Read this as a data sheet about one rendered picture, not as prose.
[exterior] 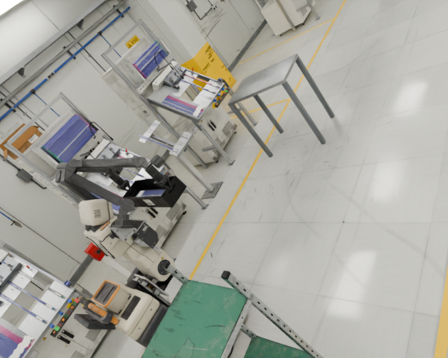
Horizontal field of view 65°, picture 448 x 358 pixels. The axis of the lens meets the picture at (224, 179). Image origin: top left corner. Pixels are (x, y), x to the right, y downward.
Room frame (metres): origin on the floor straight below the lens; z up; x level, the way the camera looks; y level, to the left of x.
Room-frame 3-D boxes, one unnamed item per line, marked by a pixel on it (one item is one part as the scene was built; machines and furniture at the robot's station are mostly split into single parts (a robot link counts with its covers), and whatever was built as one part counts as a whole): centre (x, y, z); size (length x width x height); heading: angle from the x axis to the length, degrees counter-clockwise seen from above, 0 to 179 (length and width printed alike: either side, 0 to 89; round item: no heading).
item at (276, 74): (3.31, -0.93, 0.40); 0.70 x 0.45 x 0.80; 39
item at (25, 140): (4.01, 1.17, 1.82); 0.68 x 0.30 x 0.20; 124
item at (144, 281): (2.14, 0.82, 0.68); 0.28 x 0.27 x 0.25; 31
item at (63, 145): (3.82, 0.91, 1.52); 0.51 x 0.13 x 0.27; 124
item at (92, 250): (3.11, 1.36, 0.39); 0.24 x 0.24 x 0.78; 34
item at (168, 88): (4.56, -0.29, 0.65); 1.01 x 0.73 x 1.29; 34
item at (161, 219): (3.89, 1.03, 0.31); 0.70 x 0.65 x 0.62; 124
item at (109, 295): (1.94, 1.03, 0.87); 0.23 x 0.15 x 0.11; 31
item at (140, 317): (1.95, 1.01, 0.59); 0.55 x 0.34 x 0.83; 31
